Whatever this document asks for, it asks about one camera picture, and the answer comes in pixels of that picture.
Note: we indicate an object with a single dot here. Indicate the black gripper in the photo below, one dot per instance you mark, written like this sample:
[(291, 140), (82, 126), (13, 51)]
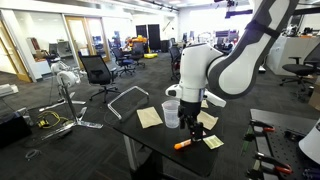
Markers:
[(189, 113)]

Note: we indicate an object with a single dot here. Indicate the orange marker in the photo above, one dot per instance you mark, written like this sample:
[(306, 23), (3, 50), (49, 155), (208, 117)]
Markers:
[(182, 144)]

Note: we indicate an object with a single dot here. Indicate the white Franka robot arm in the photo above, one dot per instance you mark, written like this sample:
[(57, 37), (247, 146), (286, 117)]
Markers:
[(233, 63)]

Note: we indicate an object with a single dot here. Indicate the clear plastic measuring cup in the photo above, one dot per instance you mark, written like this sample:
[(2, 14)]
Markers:
[(171, 115)]

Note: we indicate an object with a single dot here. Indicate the yellow-green sticky note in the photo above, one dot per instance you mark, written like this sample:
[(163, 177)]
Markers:
[(213, 142)]

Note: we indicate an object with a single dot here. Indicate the small brown paper napkin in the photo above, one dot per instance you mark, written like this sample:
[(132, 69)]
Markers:
[(149, 117)]

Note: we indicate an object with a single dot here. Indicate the grey metal table leg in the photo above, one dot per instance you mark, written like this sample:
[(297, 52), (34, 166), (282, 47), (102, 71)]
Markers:
[(131, 153)]

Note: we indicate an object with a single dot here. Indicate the dark office chair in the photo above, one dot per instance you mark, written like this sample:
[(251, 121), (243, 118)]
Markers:
[(175, 61)]

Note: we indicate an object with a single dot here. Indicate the yellow floor object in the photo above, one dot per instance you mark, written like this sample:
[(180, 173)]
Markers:
[(150, 55)]

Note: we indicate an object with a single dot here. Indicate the blue office chair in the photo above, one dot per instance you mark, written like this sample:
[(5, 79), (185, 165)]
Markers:
[(122, 60)]

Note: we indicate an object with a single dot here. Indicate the black partition panel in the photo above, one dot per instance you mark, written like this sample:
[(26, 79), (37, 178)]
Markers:
[(154, 36)]

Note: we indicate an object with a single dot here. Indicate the black mesh office chair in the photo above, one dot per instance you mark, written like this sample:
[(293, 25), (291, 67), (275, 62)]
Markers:
[(98, 73)]

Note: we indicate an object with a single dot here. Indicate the white counter desk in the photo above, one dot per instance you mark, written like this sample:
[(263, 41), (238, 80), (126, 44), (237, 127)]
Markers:
[(283, 53)]

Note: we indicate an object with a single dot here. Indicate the black armrest office chair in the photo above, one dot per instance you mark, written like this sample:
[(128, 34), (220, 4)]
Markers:
[(301, 68)]

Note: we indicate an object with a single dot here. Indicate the white metal floor stand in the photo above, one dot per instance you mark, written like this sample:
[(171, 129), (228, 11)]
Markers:
[(68, 100)]

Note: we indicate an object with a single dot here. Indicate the black box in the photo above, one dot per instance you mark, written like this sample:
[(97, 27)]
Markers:
[(13, 130)]

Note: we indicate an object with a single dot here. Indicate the flat white board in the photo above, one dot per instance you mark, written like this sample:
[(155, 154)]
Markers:
[(8, 90)]

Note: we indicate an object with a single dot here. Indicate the bent metal tube frame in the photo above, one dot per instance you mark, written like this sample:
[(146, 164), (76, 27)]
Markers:
[(128, 100)]

